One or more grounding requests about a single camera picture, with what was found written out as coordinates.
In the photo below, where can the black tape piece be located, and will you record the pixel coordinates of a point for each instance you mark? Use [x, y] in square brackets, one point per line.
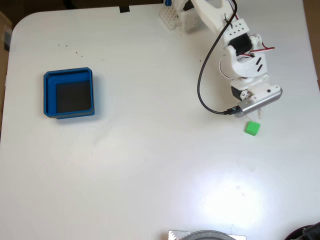
[124, 9]

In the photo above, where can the green cube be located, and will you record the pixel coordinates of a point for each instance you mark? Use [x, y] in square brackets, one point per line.
[252, 128]

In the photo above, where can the silver camera box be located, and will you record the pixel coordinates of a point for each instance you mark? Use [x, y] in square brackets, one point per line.
[260, 103]

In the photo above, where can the blue box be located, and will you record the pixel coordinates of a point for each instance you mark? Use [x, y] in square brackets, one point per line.
[48, 95]

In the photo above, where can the grey round object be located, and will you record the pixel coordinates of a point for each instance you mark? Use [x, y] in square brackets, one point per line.
[210, 235]

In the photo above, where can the dark object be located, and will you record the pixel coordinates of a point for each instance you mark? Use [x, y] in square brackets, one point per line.
[307, 233]

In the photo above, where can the silver flat plate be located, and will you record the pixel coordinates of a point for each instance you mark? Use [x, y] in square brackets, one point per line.
[175, 235]

